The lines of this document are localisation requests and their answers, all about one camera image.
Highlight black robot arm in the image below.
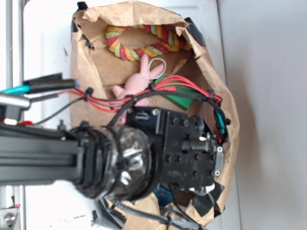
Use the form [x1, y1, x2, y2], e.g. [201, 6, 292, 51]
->
[0, 107, 224, 201]

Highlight multicolour rope ring toy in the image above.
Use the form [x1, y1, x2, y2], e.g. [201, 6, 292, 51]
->
[106, 24, 191, 61]

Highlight aluminium frame rail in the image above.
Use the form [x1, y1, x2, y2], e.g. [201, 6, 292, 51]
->
[0, 0, 26, 230]

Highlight red and black cable bundle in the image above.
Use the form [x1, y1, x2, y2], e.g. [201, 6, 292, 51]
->
[0, 73, 232, 146]

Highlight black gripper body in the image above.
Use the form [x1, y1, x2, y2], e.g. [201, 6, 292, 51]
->
[126, 106, 223, 195]

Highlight blue wooden block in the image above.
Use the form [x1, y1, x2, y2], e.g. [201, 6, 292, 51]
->
[153, 184, 172, 207]

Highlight brown paper bag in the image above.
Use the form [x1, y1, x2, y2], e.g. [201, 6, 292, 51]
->
[70, 0, 240, 224]

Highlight green wooden block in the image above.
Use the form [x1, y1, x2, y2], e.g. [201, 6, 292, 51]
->
[154, 75, 196, 110]

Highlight pink plush bunny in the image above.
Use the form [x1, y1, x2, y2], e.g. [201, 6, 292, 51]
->
[112, 54, 167, 125]

